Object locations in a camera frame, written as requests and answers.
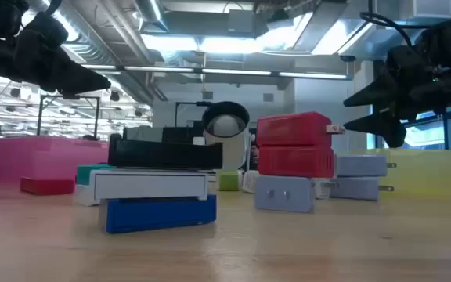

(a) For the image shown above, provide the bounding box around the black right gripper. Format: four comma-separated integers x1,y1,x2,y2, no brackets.
342,16,451,149

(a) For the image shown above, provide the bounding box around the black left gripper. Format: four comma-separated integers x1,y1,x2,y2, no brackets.
0,11,112,96

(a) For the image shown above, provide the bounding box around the yellow plastic bin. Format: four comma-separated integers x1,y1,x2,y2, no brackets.
333,148,451,207

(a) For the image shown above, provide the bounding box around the teal block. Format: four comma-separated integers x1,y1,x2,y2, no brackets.
75,164,113,186

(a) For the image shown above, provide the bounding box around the red wall charger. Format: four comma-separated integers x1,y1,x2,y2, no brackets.
258,145,335,179
255,111,346,148

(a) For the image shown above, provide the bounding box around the red block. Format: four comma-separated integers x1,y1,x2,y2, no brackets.
20,175,76,196

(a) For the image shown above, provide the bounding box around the black digital clock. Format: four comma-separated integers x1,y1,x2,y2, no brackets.
107,133,224,170

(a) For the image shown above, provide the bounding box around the lavender wall charger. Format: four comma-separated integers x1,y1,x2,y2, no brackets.
254,175,316,215

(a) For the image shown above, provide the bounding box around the small green cube charger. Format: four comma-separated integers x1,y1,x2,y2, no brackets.
216,169,243,192

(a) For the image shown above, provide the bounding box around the pink plastic bin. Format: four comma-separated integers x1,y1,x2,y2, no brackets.
0,136,111,183

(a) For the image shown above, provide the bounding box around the dark desk equipment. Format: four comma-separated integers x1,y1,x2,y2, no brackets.
121,125,206,145

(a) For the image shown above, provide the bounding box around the white flat block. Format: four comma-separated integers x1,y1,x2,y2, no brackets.
72,168,210,208

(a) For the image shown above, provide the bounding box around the person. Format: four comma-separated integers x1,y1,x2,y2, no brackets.
250,143,261,172

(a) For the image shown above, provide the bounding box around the blue flat block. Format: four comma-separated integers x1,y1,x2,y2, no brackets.
99,194,218,235

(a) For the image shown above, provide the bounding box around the black stand frame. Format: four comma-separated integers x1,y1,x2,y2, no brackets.
36,94,102,139

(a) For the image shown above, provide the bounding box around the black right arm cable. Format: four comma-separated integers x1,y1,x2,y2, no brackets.
359,10,414,48

